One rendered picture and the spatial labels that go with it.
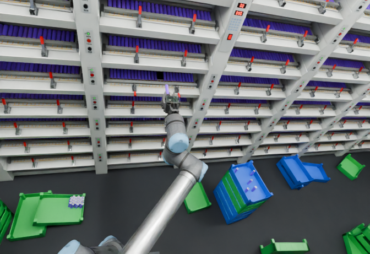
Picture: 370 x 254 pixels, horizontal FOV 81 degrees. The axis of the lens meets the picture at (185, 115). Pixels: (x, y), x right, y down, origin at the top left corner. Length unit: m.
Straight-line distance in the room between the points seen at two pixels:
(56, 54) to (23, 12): 0.21
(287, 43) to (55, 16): 1.23
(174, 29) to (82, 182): 1.47
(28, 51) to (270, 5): 1.19
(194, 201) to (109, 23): 1.56
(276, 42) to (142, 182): 1.53
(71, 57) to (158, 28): 0.46
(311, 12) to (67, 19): 1.22
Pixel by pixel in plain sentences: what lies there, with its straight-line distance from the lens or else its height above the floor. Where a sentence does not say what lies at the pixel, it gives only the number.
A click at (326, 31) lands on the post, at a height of 1.45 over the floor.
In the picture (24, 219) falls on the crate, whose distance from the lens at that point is 2.06.
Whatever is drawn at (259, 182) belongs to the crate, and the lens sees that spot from 1.89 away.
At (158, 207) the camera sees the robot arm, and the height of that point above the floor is 0.96.
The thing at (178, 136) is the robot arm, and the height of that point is 1.11.
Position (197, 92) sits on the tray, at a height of 0.96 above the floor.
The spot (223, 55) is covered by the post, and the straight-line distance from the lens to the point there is 1.31.
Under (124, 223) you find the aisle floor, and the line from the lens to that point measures 1.93.
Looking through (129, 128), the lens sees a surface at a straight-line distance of 1.65.
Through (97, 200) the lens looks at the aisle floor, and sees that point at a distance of 2.00.
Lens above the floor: 1.84
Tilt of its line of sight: 44 degrees down
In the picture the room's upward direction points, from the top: 18 degrees clockwise
